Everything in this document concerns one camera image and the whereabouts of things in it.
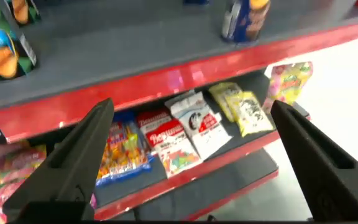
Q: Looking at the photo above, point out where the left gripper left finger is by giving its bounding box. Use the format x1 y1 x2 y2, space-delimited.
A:
2 98 115 223

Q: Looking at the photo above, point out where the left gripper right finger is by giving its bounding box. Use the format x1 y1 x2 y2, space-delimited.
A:
270 100 358 222

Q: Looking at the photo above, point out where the grey and red shop shelf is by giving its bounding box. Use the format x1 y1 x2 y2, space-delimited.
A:
0 0 358 222

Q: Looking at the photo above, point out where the blue candy bag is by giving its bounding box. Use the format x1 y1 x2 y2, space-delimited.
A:
95 111 155 187

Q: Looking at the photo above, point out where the pink snack bag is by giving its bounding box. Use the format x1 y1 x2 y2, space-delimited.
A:
0 140 97 224

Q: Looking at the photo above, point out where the red and white candy bag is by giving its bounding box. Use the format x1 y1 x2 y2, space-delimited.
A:
135 108 172 136
145 119 203 179

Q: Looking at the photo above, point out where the yellow snack bag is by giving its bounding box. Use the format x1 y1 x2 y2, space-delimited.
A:
208 82 244 123
225 91 275 138

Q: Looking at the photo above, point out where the pink and yellow candy bag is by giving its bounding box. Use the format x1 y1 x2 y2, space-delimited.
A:
262 61 314 114

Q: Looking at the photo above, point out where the white snack bag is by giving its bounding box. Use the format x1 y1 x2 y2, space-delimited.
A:
164 90 198 109
170 100 233 161

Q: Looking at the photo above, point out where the green and blue snack can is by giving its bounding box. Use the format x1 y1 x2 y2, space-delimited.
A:
0 22 38 81

